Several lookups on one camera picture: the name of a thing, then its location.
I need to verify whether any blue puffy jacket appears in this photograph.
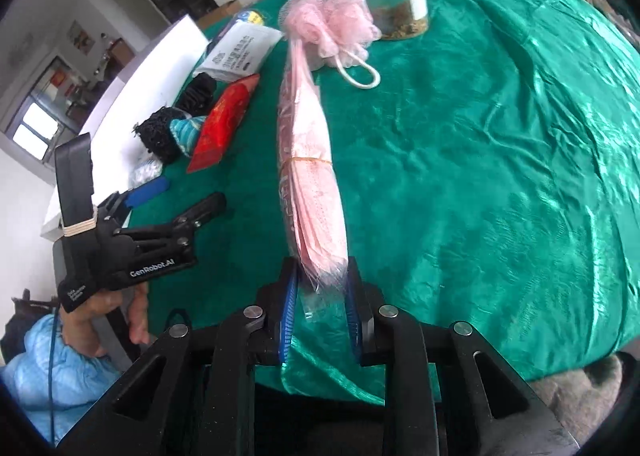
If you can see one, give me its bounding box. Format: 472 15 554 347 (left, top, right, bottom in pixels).
0 313 122 447

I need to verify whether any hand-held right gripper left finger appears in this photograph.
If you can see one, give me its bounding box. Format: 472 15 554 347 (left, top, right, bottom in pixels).
57 258 303 456

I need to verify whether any red foil packet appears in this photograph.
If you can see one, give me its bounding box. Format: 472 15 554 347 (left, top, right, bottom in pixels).
187 74 261 173

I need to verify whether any grey cushion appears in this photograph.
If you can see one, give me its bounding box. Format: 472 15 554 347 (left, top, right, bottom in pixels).
530 351 626 447

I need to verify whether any clear crinkled wrapper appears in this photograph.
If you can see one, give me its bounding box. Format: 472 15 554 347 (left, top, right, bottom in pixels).
129 158 163 188

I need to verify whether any black lace scrunchie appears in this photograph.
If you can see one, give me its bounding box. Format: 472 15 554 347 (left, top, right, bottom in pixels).
132 106 182 166

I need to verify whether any pink face mask pack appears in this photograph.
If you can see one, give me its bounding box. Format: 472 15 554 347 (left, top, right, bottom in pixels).
276 36 351 322

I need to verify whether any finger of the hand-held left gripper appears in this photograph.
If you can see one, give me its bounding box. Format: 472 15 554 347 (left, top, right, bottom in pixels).
117 192 227 257
100 176 168 217

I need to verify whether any white plastic packet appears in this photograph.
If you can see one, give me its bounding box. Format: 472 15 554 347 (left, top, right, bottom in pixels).
192 26 283 83

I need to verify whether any green satin tablecloth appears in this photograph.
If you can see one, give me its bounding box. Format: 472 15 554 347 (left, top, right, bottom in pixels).
120 0 640 407

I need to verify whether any pink mesh bath loofah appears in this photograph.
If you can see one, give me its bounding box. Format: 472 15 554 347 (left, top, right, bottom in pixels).
279 0 382 88

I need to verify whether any black ribbed scrunchie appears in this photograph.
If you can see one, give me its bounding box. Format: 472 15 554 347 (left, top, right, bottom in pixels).
175 72 217 117

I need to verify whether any white board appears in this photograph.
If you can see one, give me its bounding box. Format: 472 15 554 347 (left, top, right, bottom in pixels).
42 15 211 242

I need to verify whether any teal striped scrunchie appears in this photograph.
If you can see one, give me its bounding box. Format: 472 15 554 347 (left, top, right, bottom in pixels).
169 116 206 158

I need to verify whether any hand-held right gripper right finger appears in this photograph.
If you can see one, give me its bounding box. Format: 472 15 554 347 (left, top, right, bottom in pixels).
344 258 581 456

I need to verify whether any wall picture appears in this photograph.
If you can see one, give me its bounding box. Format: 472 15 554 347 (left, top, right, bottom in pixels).
67 20 96 55

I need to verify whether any person's left hand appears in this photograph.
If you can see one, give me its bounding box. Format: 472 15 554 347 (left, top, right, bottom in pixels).
60 282 151 359

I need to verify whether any cardboard box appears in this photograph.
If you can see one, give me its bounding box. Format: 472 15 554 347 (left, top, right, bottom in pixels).
214 1 244 21

